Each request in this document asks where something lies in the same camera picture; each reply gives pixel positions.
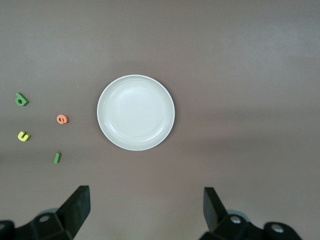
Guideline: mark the beige round plate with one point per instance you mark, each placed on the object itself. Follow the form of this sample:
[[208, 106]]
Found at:
[[136, 112]]

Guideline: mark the green foam letter i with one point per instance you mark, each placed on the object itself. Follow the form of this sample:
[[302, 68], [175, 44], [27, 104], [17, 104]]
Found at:
[[57, 157]]

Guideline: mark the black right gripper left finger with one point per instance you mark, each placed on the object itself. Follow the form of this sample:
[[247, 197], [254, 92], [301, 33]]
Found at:
[[62, 225]]

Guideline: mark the green foam letter p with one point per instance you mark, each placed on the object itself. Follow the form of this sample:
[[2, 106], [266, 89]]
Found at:
[[22, 98]]

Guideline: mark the yellow foam letter u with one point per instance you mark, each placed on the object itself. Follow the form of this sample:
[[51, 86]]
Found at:
[[23, 139]]

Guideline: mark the brown table mat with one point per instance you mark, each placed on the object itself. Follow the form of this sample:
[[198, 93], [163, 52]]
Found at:
[[225, 50]]

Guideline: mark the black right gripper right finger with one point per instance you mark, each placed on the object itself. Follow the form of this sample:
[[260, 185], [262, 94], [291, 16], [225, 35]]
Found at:
[[225, 227]]

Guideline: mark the orange foam letter e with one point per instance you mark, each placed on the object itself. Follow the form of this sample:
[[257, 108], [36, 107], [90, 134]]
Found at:
[[59, 119]]

